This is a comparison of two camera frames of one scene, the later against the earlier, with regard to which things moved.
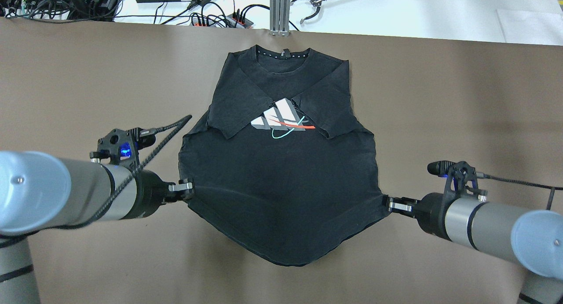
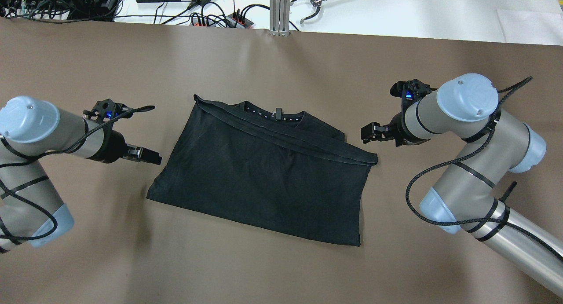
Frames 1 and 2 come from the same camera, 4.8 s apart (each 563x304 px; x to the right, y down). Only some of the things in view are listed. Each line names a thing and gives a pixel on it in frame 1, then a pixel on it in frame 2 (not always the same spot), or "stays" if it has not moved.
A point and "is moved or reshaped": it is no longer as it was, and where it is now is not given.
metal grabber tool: [317, 1] stays
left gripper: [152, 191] → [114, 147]
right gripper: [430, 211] → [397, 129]
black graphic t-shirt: [283, 168] is moved or reshaped
